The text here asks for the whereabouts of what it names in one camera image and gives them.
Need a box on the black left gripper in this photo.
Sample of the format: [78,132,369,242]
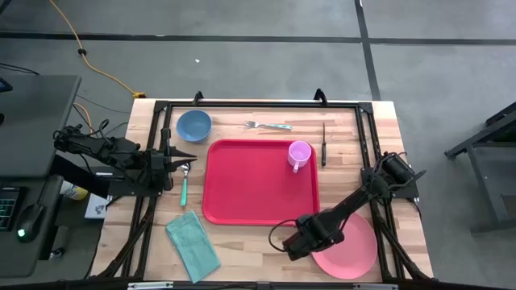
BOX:
[148,146,199,193]

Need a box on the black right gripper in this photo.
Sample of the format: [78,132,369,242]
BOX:
[281,216,346,262]

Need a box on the spoon with plain teal handle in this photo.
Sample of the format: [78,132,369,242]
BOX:
[179,162,192,208]

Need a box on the blue plastic bowl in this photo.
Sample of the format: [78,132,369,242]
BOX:
[175,109,214,143]

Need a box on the pink plastic plate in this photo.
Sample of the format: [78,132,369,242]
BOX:
[310,212,379,281]

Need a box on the teal cloth napkin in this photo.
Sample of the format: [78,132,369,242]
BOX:
[164,209,223,284]

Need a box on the pink plastic mug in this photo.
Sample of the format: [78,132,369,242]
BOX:
[286,139,313,175]

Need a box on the black handled knife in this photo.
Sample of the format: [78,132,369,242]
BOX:
[320,122,328,168]

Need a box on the fork with teal patterned handle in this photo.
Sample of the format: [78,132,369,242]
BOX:
[244,119,293,131]

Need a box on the yellow object under arm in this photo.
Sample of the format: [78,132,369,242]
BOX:
[60,180,89,201]

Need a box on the red plastic tray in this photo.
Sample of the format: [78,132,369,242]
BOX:
[201,139,322,227]

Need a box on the white printed box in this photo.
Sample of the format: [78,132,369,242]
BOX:
[83,193,114,221]

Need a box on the grey side desk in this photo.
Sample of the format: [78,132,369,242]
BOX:
[0,73,82,280]

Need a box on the black computer mouse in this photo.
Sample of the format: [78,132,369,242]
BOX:
[15,202,46,244]

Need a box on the black backlit keyboard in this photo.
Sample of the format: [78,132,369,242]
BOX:
[0,185,21,233]

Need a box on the dark metal stand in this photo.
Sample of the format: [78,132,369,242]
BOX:
[443,100,516,235]

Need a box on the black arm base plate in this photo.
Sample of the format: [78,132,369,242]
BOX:
[89,164,167,198]
[360,164,421,200]

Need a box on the black aluminium table frame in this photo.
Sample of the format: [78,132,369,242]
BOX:
[85,90,435,284]

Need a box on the orange cable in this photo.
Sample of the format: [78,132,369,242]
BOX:
[73,101,96,135]

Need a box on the yellow extension cable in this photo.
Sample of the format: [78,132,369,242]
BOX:
[48,0,148,100]

